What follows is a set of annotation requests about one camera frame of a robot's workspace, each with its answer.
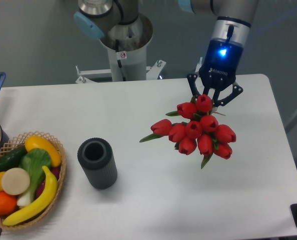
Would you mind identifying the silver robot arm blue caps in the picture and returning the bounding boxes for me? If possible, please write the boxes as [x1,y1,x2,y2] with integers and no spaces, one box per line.
[73,0,258,107]

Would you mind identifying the red tulip bouquet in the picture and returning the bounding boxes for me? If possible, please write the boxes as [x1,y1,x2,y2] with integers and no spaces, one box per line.
[140,94,237,168]

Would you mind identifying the yellow banana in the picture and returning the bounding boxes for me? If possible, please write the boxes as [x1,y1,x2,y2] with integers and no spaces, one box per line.
[2,165,58,227]

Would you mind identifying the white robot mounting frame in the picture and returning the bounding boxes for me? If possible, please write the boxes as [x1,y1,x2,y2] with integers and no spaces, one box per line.
[75,46,167,84]

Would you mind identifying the dark grey ribbed vase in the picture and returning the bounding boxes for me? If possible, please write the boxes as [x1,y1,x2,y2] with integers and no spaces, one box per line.
[77,137,118,190]

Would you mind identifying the woven wicker basket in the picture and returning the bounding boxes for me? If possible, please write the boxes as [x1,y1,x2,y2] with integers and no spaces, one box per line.
[0,131,67,231]

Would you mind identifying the orange fruit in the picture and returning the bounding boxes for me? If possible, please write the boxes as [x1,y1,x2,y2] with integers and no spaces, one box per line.
[0,191,17,216]

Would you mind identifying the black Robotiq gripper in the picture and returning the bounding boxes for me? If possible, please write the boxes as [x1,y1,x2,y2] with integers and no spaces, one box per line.
[186,40,244,107]

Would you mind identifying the green cucumber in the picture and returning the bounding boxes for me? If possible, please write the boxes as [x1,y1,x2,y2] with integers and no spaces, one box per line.
[0,145,27,172]

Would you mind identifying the beige round disc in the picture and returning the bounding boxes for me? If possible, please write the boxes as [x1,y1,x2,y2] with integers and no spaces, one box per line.
[1,167,30,196]

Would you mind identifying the red radish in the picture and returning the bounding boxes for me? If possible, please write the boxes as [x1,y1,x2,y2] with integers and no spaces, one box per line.
[35,166,61,199]

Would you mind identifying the green bok choy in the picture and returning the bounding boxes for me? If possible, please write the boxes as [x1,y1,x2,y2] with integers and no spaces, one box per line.
[17,148,52,208]

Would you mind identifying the yellow squash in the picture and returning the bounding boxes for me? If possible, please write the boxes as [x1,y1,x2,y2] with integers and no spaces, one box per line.
[24,135,62,167]

